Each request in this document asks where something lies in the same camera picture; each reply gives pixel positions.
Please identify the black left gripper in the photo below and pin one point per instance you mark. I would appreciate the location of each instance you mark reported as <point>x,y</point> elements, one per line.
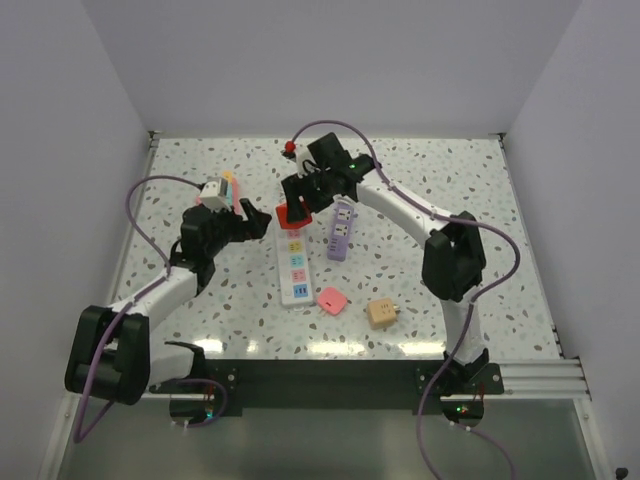
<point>242,229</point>

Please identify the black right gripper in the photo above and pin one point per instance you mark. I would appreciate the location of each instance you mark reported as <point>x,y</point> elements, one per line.
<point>296,188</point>

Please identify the red cube plug adapter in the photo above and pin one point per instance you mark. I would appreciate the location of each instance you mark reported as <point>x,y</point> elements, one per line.
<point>293,217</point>

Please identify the white multicolour power strip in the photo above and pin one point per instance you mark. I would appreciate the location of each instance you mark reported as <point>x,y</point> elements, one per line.
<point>293,268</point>

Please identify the purple power strip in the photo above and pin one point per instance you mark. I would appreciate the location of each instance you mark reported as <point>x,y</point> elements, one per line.
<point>339,235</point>

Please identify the pink square plug adapter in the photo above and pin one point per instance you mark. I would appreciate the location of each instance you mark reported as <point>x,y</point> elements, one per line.
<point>332,301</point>

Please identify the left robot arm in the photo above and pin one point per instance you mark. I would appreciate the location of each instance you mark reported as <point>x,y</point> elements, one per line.
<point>111,357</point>

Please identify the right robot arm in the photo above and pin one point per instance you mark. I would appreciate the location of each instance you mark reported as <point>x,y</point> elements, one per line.
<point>453,254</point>

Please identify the tan cube plug adapter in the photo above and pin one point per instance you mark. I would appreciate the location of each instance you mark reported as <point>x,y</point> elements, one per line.
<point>382,313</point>

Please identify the pink triangular power strip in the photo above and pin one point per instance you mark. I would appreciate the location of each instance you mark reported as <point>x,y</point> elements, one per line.
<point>233,190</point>

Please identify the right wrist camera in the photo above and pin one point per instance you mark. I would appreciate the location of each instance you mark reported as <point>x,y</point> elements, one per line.
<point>301,156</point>

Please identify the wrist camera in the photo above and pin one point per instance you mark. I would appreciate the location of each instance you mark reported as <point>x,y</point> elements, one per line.
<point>215,196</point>
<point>301,156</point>

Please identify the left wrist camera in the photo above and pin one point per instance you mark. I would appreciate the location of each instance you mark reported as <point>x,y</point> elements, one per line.
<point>215,196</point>

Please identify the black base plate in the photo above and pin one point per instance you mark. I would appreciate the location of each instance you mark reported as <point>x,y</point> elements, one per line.
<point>301,384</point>

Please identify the aluminium frame rail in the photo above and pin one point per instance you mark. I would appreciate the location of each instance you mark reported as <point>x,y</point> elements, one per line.
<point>561,379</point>

